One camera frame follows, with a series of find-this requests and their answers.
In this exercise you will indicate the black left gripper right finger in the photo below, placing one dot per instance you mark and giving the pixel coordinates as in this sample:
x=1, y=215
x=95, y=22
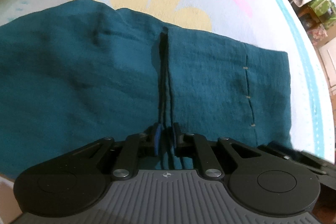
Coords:
x=261, y=182

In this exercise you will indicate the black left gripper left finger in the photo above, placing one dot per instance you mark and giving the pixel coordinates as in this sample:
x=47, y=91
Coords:
x=75, y=181

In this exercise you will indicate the teal green pants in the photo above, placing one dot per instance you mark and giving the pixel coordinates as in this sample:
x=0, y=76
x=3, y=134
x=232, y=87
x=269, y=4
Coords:
x=82, y=71

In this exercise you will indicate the cluttered side table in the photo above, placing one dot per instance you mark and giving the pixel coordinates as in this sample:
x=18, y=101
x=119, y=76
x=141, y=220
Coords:
x=319, y=17

